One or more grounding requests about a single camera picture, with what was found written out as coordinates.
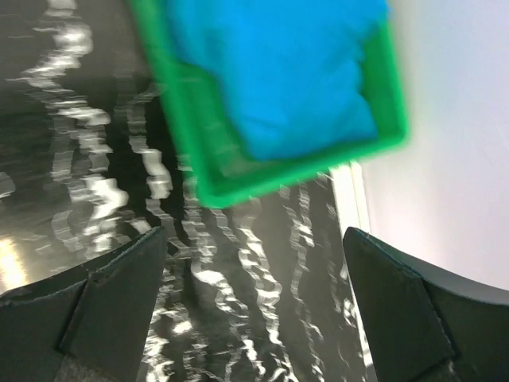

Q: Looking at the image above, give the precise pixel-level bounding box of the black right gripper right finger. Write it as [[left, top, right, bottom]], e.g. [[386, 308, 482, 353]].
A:
[[343, 227, 508, 381]]

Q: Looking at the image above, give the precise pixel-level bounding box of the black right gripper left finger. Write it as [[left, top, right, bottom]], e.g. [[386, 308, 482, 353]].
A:
[[1, 228, 167, 381]]

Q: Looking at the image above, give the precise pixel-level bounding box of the bright blue t shirt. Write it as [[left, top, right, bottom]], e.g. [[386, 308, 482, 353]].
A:
[[163, 1, 388, 160]]

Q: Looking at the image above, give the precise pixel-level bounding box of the green plastic bin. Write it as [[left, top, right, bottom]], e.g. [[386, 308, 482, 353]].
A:
[[130, 1, 408, 209]]

